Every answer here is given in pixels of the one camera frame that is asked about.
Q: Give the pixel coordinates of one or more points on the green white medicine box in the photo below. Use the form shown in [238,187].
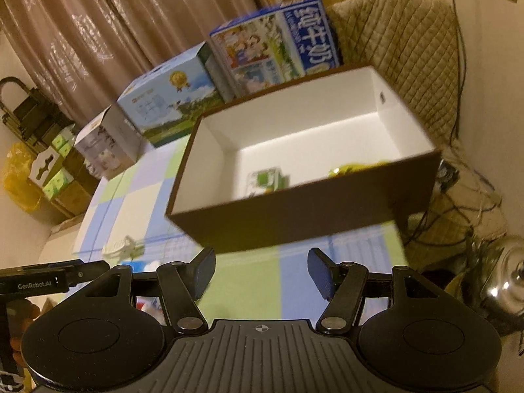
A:
[266,181]

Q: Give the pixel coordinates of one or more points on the white plastic hair clip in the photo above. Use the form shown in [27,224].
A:
[122,250]

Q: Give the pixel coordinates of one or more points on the cow pasture milk carton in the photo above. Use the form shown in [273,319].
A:
[165,103]

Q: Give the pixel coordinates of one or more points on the blue cartoon milk carton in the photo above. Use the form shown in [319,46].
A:
[276,44]

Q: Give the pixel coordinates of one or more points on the steel kettle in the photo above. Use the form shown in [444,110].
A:
[492,282]

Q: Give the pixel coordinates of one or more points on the yellow snack packet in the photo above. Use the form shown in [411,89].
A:
[349,168]

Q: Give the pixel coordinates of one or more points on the quilted beige chair cushion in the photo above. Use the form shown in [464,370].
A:
[413,44]

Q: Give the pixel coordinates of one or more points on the white appliance box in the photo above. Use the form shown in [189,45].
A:
[109,142]

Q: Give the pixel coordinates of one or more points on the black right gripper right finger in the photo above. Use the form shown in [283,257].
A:
[342,286]

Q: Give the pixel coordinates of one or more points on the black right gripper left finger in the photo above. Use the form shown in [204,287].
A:
[182,285]

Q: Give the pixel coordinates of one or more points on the stacked cardboard boxes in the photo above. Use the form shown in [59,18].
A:
[62,176]

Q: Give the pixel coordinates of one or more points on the brown cardboard storage box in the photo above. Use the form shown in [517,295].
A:
[306,128]

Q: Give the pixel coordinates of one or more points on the checkered bed sheet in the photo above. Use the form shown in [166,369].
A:
[271,283]

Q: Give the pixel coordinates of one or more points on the brown curtain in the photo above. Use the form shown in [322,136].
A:
[83,53]

